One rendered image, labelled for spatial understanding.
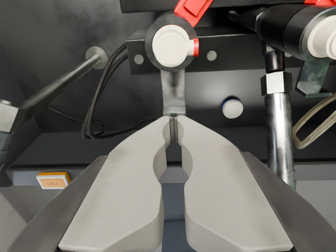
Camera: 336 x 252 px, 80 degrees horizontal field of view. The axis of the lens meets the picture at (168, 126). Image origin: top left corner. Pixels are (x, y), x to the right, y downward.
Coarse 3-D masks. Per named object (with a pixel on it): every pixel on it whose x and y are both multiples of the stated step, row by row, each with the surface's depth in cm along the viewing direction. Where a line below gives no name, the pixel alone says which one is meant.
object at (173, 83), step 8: (160, 72) 12; (168, 72) 12; (176, 72) 12; (184, 72) 12; (168, 80) 12; (176, 80) 12; (184, 80) 12; (168, 88) 12; (176, 88) 12; (184, 88) 12; (168, 96) 13; (176, 96) 13; (184, 96) 12; (168, 104) 13; (176, 104) 13
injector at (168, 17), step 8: (160, 16) 11; (168, 16) 10; (176, 16) 10; (152, 24) 10; (160, 24) 10; (176, 24) 10; (184, 24) 10; (152, 32) 10; (192, 32) 10; (152, 56) 11; (192, 56) 11; (160, 64) 11; (184, 64) 11
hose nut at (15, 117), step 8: (0, 104) 12; (8, 104) 12; (0, 112) 12; (8, 112) 12; (16, 112) 12; (24, 112) 13; (0, 120) 12; (8, 120) 12; (16, 120) 12; (0, 128) 12; (8, 128) 12; (16, 128) 13
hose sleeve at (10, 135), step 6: (0, 132) 12; (6, 132) 12; (12, 132) 13; (0, 138) 12; (6, 138) 12; (12, 138) 13; (0, 144) 12; (6, 144) 12; (0, 150) 12; (6, 150) 12; (0, 156) 12; (0, 162) 12; (0, 168) 13
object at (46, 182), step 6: (42, 174) 35; (48, 174) 35; (54, 174) 35; (60, 174) 35; (66, 174) 35; (42, 180) 35; (48, 180) 35; (54, 180) 35; (60, 180) 35; (48, 186) 36; (54, 186) 36; (60, 186) 36
